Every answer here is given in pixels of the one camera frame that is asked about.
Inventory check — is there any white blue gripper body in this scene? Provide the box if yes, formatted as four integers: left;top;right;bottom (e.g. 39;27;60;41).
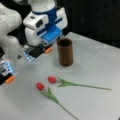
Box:
23;8;67;47

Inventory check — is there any red tulip long stem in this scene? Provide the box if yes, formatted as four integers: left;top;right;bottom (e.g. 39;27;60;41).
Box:
47;76;112;90

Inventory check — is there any red tulip with leaves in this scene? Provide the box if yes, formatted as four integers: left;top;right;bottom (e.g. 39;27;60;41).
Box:
36;82;79;120

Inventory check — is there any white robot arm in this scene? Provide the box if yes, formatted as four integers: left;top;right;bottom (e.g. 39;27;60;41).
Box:
23;0;68;46

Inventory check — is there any black orange table clamp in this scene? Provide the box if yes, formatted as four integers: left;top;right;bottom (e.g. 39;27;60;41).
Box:
23;44;52;62

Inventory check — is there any brown cylindrical vase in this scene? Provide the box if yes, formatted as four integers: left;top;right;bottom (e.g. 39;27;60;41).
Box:
57;38;73;67

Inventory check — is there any orange clamp left edge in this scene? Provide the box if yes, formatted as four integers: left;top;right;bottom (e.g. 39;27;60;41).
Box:
0;59;16;85

